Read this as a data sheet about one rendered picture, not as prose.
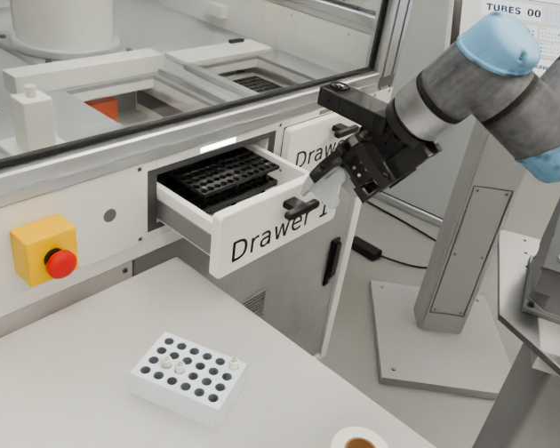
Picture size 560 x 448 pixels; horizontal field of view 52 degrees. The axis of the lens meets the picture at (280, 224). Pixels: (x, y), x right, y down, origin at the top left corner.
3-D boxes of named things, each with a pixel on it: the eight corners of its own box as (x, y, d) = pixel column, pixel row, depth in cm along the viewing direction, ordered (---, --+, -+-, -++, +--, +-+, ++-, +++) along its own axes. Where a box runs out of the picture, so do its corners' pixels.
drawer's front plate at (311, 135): (366, 148, 133) (376, 102, 127) (284, 182, 113) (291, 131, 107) (360, 145, 134) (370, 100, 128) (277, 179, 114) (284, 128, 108)
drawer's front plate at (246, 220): (333, 218, 104) (345, 164, 98) (216, 280, 85) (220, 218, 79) (326, 214, 105) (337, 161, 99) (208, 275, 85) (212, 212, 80)
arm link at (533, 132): (637, 112, 61) (570, 39, 60) (571, 189, 60) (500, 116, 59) (588, 123, 69) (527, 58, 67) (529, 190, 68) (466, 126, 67)
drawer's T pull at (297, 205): (319, 207, 91) (321, 200, 90) (288, 222, 86) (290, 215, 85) (302, 197, 92) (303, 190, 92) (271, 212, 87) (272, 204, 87)
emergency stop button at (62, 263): (80, 274, 76) (78, 250, 74) (52, 285, 74) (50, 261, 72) (68, 263, 78) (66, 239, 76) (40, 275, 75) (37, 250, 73)
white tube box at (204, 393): (244, 383, 76) (247, 363, 74) (216, 430, 70) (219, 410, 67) (164, 350, 79) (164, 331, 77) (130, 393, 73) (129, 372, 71)
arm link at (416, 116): (405, 76, 64) (440, 65, 70) (379, 100, 68) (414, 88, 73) (443, 130, 64) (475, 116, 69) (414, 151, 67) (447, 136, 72)
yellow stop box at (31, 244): (83, 270, 79) (79, 228, 76) (33, 292, 75) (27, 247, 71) (63, 253, 82) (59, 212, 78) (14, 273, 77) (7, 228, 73)
